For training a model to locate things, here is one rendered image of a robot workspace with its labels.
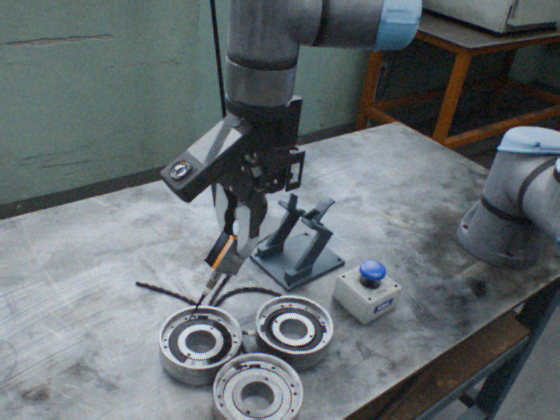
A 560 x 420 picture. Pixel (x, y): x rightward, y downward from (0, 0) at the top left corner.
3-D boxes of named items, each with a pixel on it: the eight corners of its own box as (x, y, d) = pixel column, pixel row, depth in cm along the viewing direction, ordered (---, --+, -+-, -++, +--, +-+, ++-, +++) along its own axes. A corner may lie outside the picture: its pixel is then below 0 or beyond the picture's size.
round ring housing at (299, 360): (322, 316, 76) (326, 296, 74) (334, 374, 68) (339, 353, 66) (251, 315, 75) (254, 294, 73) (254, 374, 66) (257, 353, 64)
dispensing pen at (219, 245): (170, 314, 68) (235, 205, 65) (193, 316, 71) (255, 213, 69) (179, 324, 66) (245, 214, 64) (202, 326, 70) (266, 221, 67)
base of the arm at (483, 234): (486, 212, 106) (503, 171, 101) (554, 253, 97) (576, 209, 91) (440, 233, 98) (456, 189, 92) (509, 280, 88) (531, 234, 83)
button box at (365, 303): (363, 326, 76) (370, 302, 73) (332, 297, 80) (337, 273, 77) (400, 306, 80) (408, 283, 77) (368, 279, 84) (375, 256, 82)
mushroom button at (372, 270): (366, 304, 76) (373, 278, 73) (348, 287, 79) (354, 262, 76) (385, 294, 78) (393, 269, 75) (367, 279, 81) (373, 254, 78)
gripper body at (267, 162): (301, 193, 64) (315, 102, 57) (245, 213, 59) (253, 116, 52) (263, 166, 69) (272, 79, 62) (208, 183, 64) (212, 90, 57)
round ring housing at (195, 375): (239, 390, 64) (241, 369, 62) (153, 389, 63) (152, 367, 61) (240, 327, 73) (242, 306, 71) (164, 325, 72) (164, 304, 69)
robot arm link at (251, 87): (255, 75, 50) (209, 50, 55) (251, 119, 52) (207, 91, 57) (312, 65, 54) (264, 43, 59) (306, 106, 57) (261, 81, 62)
